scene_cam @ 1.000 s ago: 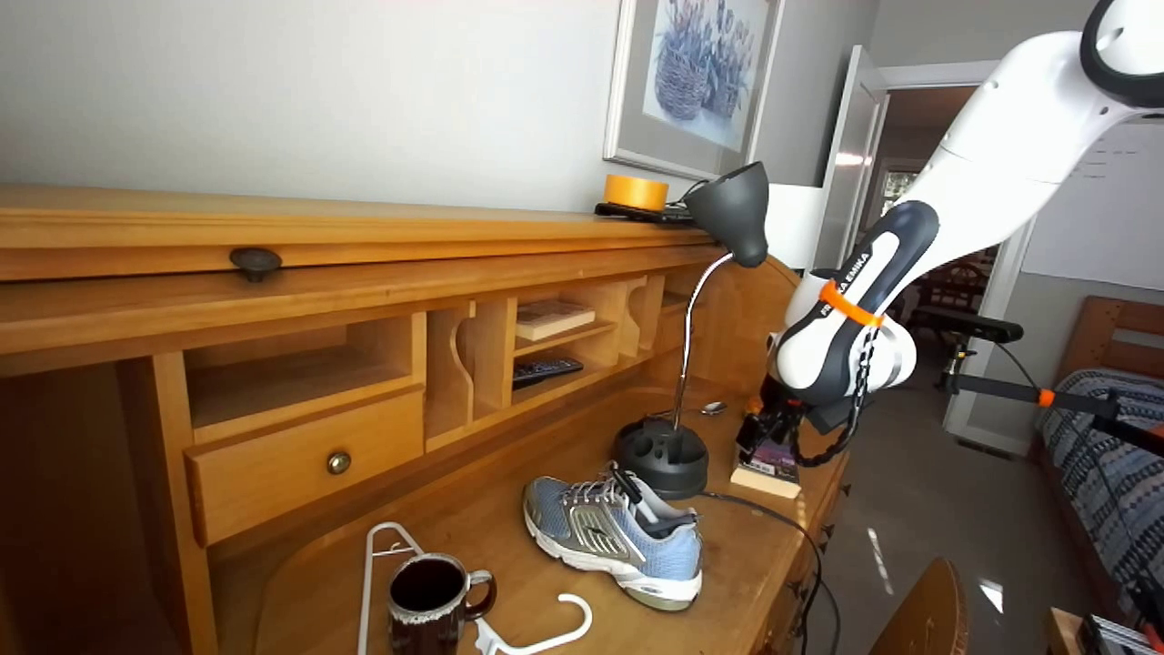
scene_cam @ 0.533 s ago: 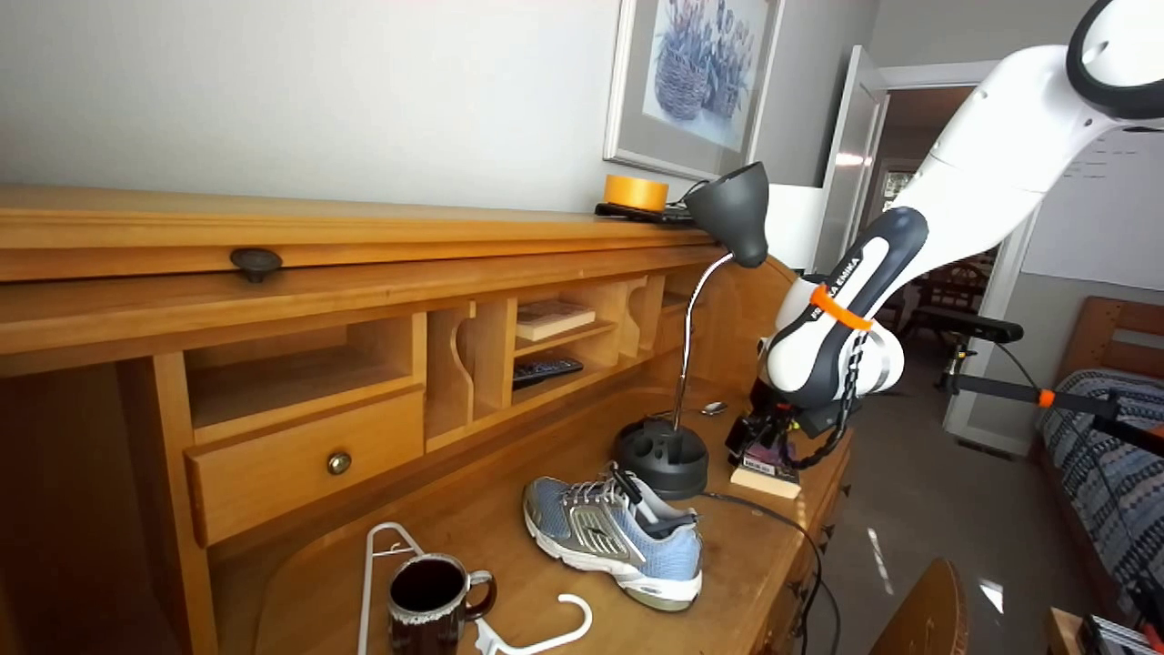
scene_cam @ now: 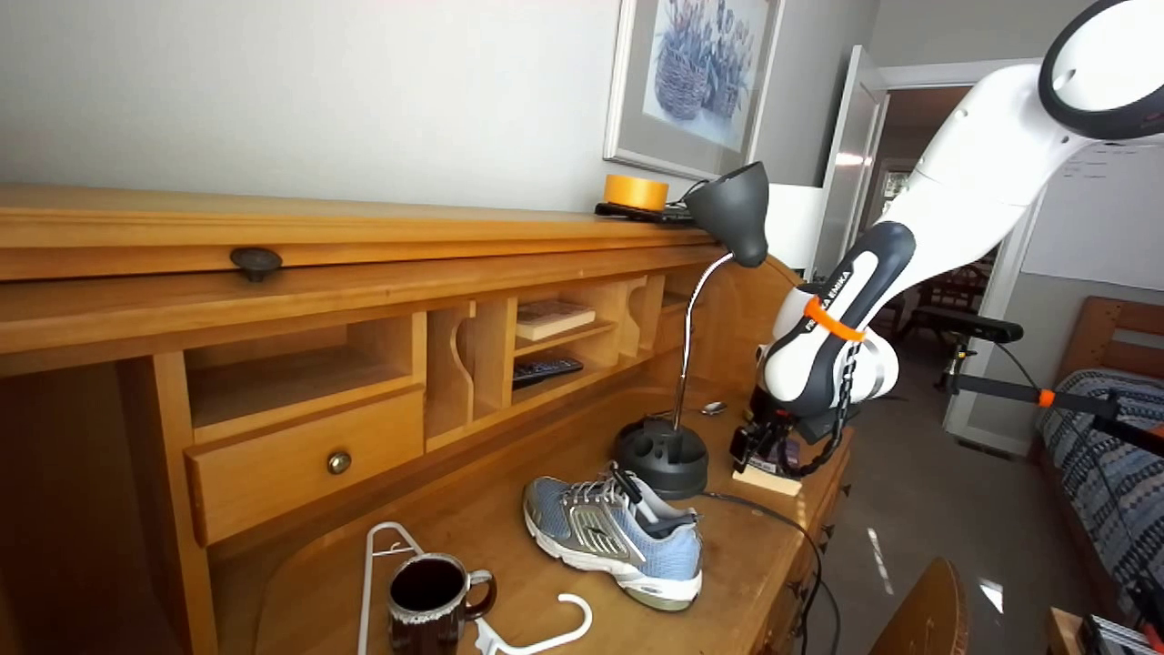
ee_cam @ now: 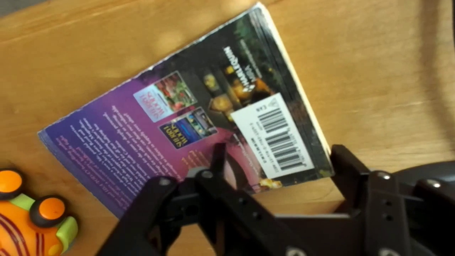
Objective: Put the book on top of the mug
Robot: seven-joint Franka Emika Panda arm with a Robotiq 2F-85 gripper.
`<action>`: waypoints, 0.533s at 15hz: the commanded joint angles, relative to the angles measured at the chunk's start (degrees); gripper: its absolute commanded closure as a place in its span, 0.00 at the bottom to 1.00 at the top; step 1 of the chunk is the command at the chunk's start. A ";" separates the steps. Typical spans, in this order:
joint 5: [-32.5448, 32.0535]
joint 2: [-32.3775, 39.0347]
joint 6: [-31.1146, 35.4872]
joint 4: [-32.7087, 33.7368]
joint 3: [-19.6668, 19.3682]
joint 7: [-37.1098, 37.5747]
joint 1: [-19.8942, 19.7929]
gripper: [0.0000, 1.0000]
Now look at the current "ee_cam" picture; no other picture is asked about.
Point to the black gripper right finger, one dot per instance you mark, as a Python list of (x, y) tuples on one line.
[(384, 213)]

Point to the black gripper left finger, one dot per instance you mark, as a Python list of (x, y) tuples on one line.
[(157, 217)]

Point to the purple paperback book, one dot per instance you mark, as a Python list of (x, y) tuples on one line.
[(143, 132)]

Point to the orange green toy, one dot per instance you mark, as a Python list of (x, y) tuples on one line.
[(29, 227)]

